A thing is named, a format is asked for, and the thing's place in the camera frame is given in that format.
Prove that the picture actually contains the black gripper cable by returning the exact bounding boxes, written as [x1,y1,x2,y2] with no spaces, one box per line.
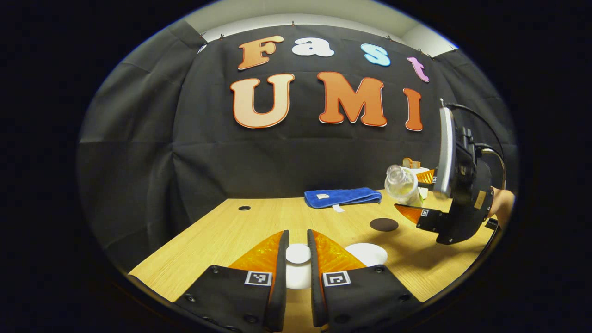
[442,103,508,190]

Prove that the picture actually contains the white teacup lid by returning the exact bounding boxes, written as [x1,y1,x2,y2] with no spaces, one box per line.
[285,244,313,290]

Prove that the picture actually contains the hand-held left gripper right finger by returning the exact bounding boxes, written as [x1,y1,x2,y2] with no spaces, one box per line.
[307,229,423,333]

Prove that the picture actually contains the white teacup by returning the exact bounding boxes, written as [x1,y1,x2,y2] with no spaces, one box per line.
[345,242,389,267]

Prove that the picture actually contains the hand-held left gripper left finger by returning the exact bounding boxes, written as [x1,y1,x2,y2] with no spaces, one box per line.
[173,229,290,333]

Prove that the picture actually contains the blue folded towel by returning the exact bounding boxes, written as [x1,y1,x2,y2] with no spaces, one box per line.
[304,187,383,213]

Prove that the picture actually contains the clear water bottle green drink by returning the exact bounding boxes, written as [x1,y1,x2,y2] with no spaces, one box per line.
[385,164,424,208]

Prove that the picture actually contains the round brown coaster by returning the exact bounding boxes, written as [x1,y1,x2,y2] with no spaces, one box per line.
[370,218,399,232]

